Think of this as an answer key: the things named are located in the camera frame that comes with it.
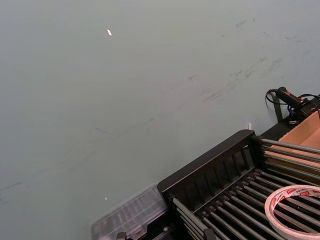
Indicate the roll of white tape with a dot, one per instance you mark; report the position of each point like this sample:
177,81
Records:
271,212

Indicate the black rack with steel bars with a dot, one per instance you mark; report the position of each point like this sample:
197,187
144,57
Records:
207,170

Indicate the clear plastic case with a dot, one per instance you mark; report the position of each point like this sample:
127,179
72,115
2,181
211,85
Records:
130,215

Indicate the black table cloth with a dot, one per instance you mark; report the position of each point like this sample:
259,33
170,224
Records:
272,130

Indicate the shallow brown cardboard tray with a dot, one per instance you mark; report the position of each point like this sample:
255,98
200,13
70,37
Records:
307,130

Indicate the plain pale wall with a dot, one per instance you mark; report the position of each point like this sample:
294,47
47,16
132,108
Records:
100,100

